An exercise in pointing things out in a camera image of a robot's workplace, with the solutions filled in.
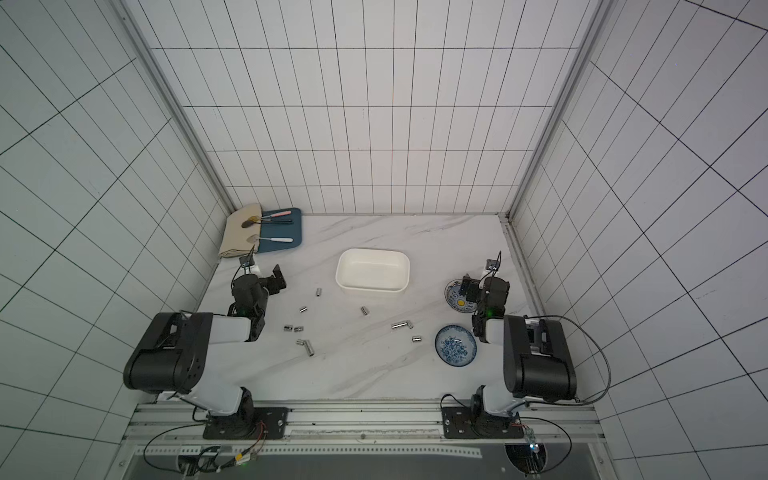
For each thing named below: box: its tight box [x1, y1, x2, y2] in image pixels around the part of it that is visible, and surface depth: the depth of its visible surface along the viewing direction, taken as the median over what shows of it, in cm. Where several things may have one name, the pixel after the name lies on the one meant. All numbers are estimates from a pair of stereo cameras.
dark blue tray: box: [257, 207, 302, 253], surface depth 117 cm
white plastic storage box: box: [335, 248, 411, 293], surface depth 102 cm
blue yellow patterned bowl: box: [444, 279, 478, 313], surface depth 96 cm
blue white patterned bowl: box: [435, 324, 477, 367], surface depth 85 cm
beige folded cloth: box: [219, 203, 262, 257], surface depth 116 cm
